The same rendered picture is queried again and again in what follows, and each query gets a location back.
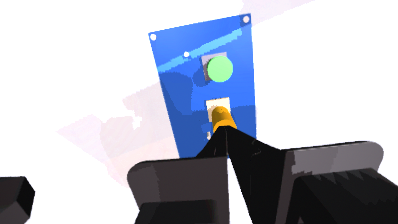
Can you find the blue circuit board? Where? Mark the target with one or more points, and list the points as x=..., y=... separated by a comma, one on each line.
x=206, y=73

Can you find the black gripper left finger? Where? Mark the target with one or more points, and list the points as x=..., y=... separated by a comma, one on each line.
x=202, y=177

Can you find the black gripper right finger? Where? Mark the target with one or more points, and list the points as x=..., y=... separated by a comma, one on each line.
x=265, y=174

